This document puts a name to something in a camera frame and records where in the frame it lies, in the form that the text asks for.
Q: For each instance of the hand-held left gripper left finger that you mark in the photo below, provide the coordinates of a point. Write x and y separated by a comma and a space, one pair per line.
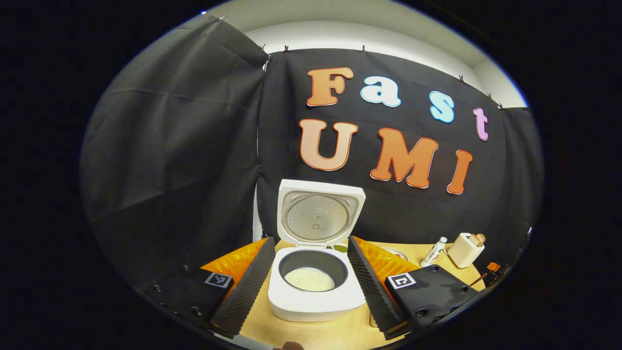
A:
250, 287

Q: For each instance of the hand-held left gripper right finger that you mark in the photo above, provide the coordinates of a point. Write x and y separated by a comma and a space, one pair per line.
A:
367, 287

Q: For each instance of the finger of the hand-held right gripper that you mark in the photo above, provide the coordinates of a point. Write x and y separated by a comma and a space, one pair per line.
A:
493, 267

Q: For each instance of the brown wooden spoon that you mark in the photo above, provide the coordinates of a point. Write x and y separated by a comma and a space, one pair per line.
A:
478, 279

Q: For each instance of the cream rice container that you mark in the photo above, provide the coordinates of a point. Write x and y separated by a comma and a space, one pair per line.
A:
372, 321

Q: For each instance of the white rice cooker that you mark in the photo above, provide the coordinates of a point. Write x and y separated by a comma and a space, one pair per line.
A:
316, 306

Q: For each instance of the white rice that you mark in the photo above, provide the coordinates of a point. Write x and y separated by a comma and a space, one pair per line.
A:
309, 279

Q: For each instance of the toast bread slice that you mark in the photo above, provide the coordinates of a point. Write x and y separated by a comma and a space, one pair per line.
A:
478, 239

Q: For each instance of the white toaster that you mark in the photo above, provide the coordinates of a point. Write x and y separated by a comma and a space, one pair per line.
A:
464, 253

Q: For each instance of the white round plate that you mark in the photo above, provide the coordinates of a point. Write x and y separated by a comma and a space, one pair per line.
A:
396, 253

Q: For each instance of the white drink bottle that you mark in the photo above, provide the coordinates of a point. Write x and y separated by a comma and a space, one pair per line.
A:
433, 253

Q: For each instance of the black backdrop cloth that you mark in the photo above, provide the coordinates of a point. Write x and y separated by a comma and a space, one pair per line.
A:
184, 146

